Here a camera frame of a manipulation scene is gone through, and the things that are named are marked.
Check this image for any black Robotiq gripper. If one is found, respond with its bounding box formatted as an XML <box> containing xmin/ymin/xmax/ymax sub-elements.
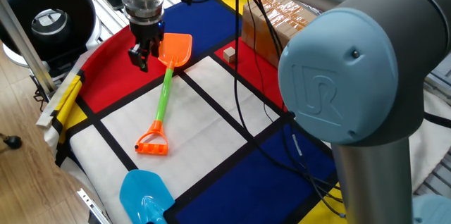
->
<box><xmin>127</xmin><ymin>19</ymin><xmax>166</xmax><ymax>73</ymax></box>

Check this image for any orange toy shovel green handle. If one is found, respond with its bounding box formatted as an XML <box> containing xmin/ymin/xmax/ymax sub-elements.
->
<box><xmin>134</xmin><ymin>32</ymin><xmax>194</xmax><ymax>156</ymax></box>

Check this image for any small wooden cube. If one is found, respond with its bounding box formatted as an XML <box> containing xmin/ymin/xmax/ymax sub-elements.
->
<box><xmin>223</xmin><ymin>46</ymin><xmax>237</xmax><ymax>64</ymax></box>

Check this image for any Mondrian pattern tablecloth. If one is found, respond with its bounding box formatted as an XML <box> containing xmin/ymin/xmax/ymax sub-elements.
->
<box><xmin>35</xmin><ymin>0</ymin><xmax>451</xmax><ymax>224</ymax></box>

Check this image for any black round device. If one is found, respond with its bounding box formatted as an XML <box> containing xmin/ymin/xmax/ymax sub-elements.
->
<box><xmin>0</xmin><ymin>0</ymin><xmax>103</xmax><ymax>68</ymax></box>

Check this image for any taped cardboard box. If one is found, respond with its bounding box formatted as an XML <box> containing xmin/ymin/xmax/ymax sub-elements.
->
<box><xmin>241</xmin><ymin>0</ymin><xmax>318</xmax><ymax>70</ymax></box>

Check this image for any black knob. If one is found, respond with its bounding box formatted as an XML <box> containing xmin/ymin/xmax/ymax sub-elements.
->
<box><xmin>2</xmin><ymin>134</ymin><xmax>23</xmax><ymax>150</ymax></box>

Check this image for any aluminium frame post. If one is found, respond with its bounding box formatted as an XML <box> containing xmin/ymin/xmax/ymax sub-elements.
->
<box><xmin>0</xmin><ymin>0</ymin><xmax>58</xmax><ymax>94</ymax></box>

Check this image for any blue toy shovel yellow handle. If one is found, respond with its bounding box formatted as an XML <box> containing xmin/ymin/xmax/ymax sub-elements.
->
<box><xmin>118</xmin><ymin>169</ymin><xmax>176</xmax><ymax>224</ymax></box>

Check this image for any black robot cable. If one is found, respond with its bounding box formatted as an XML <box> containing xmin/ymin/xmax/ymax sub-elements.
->
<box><xmin>160</xmin><ymin>0</ymin><xmax>345</xmax><ymax>204</ymax></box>

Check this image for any black cable silver plug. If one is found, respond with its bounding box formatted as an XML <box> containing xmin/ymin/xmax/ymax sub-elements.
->
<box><xmin>242</xmin><ymin>0</ymin><xmax>349</xmax><ymax>218</ymax></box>

